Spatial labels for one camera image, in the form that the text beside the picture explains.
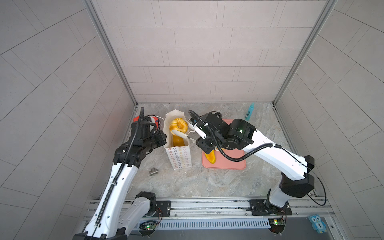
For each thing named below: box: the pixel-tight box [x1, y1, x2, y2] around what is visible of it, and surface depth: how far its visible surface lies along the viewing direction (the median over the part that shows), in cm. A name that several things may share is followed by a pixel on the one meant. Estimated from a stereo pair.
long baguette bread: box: [173, 134, 185, 147], surface depth 88 cm
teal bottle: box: [245, 102, 255, 121], surface depth 107 cm
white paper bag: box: [163, 109, 193, 170], surface depth 73 cm
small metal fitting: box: [149, 167, 159, 176], surface depth 82 cm
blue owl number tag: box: [307, 214, 327, 234], surface depth 68 cm
